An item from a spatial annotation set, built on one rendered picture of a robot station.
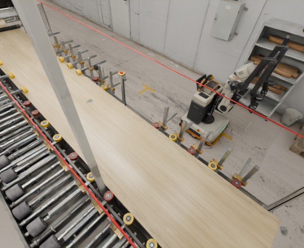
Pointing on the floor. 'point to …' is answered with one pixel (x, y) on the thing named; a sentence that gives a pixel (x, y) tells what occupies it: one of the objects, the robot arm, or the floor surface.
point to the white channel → (57, 80)
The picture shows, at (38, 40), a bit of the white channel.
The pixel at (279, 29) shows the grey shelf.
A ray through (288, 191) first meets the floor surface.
